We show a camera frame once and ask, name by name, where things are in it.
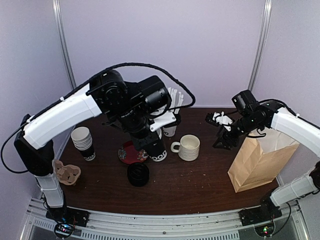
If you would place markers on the brown paper bag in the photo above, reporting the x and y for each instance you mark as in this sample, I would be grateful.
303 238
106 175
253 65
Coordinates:
260 159

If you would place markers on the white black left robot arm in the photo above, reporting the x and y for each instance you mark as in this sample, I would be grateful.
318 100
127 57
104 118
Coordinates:
140 107

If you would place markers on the stack of black lids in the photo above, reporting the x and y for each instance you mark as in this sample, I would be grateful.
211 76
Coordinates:
138 174

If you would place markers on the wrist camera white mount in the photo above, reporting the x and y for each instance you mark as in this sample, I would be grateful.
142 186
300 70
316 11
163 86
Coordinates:
219 119
169 118

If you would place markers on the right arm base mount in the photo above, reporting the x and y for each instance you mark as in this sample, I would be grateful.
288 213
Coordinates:
262 216

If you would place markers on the bundle of white wrapped straws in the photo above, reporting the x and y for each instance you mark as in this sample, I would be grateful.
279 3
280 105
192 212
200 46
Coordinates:
177 99

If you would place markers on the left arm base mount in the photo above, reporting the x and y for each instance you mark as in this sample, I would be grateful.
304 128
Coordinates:
66 219

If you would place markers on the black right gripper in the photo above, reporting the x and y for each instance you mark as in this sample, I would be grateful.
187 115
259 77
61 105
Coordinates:
226 139

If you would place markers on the right aluminium wall post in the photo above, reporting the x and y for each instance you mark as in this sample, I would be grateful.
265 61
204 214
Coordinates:
263 35

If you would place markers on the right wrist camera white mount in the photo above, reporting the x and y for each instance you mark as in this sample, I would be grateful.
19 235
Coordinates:
219 119

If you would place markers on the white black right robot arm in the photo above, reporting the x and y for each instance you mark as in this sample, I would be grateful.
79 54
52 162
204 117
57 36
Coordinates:
274 114

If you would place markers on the aluminium wall post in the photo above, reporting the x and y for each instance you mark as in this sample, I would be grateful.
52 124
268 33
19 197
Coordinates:
63 43
263 35

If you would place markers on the cream ceramic mug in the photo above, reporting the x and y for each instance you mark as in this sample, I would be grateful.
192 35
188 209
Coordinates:
187 148

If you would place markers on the red floral plate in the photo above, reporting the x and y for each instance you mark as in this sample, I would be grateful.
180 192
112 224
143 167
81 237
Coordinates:
129 155

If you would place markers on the cardboard cup carrier tray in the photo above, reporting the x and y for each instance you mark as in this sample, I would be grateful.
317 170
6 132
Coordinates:
66 174

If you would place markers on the paper cup holding straws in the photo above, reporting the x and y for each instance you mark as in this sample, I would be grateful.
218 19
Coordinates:
169 131

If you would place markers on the black white paper cup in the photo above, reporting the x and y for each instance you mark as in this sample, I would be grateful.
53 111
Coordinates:
157 150

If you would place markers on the aluminium front rail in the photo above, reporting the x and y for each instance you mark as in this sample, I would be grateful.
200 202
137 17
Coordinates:
224 225

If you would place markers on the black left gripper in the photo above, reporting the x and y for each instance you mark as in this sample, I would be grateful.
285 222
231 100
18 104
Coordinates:
140 144

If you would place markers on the stack of paper cups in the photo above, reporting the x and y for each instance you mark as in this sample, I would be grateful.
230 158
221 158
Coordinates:
83 142

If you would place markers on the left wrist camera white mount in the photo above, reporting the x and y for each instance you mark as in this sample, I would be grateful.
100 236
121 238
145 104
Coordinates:
169 118

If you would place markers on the left aluminium wall post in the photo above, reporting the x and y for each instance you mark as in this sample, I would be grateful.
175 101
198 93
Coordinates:
63 43

